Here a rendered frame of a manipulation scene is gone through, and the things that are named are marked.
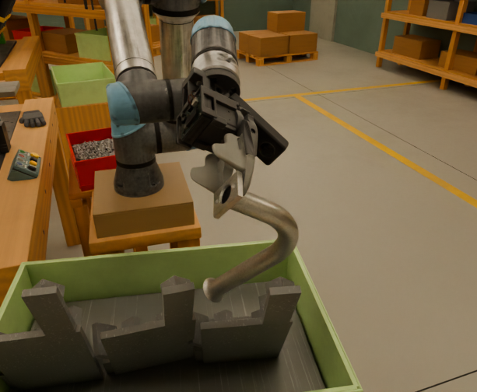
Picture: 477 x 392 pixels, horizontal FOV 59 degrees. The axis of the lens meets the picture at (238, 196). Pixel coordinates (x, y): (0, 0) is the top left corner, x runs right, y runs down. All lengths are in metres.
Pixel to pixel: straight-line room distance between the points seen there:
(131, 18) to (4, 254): 0.66
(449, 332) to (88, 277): 1.76
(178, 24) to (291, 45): 6.55
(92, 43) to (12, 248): 3.30
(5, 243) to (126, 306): 0.39
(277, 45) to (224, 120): 6.90
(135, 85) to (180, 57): 0.38
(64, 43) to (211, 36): 4.05
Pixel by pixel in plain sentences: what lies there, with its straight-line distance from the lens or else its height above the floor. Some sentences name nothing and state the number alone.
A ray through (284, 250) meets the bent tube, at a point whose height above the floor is 1.17.
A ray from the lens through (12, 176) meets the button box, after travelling 1.58.
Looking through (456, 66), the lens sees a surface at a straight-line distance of 6.47.
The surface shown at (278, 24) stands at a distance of 7.88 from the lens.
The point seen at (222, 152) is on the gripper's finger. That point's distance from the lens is 0.53.
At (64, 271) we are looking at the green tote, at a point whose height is 0.93.
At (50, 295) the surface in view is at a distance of 0.63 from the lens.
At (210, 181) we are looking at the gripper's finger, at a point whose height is 1.28.
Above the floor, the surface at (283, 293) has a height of 1.14.
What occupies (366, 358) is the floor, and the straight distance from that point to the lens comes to 2.08.
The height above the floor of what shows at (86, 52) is 0.78.
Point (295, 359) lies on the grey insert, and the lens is 0.91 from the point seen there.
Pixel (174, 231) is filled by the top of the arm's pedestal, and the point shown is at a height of 0.85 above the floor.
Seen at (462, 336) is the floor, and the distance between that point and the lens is 2.34.
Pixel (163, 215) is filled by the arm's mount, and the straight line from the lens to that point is 1.24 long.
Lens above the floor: 1.54
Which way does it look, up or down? 29 degrees down
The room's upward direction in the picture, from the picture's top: straight up
